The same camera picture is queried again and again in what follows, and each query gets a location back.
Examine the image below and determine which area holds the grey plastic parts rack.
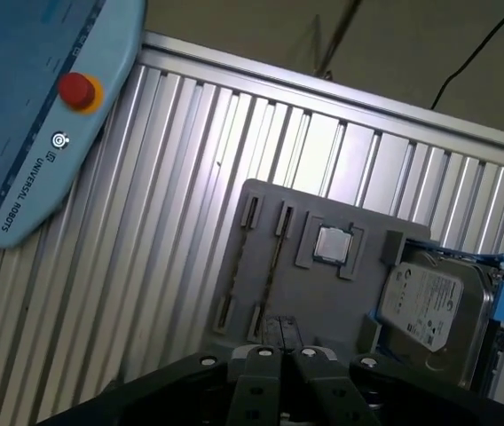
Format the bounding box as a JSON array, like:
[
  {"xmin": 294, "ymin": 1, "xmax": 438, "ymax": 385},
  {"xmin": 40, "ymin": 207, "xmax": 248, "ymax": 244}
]
[{"xmin": 207, "ymin": 178, "xmax": 433, "ymax": 356}]

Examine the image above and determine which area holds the thin black cable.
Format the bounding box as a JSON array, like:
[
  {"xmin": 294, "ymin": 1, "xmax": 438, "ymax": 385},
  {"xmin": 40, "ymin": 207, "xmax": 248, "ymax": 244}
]
[{"xmin": 429, "ymin": 0, "xmax": 504, "ymax": 111}]

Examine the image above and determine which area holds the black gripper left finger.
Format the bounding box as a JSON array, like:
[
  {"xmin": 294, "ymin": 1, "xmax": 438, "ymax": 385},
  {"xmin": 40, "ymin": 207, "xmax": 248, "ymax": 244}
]
[{"xmin": 34, "ymin": 315, "xmax": 283, "ymax": 426}]

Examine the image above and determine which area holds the hard disk in blue carrier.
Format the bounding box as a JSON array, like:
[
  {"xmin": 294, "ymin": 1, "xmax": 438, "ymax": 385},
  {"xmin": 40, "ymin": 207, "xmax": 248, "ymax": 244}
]
[{"xmin": 365, "ymin": 251, "xmax": 504, "ymax": 392}]

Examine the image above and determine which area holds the silver CPU chip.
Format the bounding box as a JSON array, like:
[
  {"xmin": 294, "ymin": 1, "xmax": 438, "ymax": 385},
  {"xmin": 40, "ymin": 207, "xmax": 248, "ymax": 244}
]
[{"xmin": 313, "ymin": 225, "xmax": 355, "ymax": 265}]

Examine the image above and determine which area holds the pale blue teach pendant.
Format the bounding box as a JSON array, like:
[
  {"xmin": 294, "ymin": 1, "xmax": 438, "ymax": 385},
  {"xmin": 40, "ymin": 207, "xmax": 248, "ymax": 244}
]
[{"xmin": 0, "ymin": 0, "xmax": 149, "ymax": 249}]

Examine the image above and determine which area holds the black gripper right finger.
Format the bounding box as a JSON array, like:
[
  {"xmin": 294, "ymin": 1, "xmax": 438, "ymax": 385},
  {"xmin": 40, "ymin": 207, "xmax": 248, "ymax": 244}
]
[{"xmin": 281, "ymin": 315, "xmax": 504, "ymax": 426}]

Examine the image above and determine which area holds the long thin RAM stick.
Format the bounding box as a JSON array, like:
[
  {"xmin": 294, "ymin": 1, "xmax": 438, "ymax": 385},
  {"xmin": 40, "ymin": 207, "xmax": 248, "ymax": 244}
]
[
  {"xmin": 216, "ymin": 197, "xmax": 257, "ymax": 334},
  {"xmin": 251, "ymin": 203, "xmax": 294, "ymax": 343}
]

